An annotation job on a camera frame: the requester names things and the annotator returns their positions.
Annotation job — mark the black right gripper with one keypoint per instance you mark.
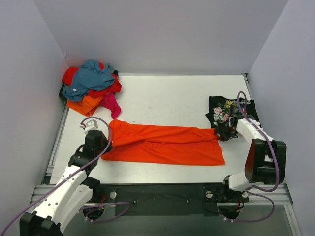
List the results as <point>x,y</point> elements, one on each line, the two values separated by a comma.
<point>225,132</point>

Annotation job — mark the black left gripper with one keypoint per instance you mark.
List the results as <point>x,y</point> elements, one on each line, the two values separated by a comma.
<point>104,143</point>

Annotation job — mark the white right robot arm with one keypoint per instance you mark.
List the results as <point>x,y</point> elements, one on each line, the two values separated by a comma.
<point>266,161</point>

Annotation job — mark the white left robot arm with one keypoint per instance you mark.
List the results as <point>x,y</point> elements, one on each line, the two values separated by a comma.
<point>72,191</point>

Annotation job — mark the black floral t-shirt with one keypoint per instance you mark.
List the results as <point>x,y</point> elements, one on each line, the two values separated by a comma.
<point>221,108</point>

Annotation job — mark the light orange t-shirt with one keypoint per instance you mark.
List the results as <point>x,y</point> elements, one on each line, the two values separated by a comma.
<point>87,106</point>

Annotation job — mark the pink t-shirt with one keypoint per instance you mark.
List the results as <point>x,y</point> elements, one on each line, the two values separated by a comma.
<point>109,102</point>

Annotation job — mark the blue t-shirt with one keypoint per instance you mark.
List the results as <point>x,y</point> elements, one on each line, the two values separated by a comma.
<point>88,77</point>

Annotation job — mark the red t-shirt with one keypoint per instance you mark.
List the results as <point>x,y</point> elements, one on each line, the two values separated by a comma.
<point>114,88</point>

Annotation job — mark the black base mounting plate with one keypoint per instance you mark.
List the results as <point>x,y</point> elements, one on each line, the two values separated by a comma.
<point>178,199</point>

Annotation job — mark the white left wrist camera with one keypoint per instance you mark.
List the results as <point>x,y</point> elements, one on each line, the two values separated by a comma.
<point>89,126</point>

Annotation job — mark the aluminium front rail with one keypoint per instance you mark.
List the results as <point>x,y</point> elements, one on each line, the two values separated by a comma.
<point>281,196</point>

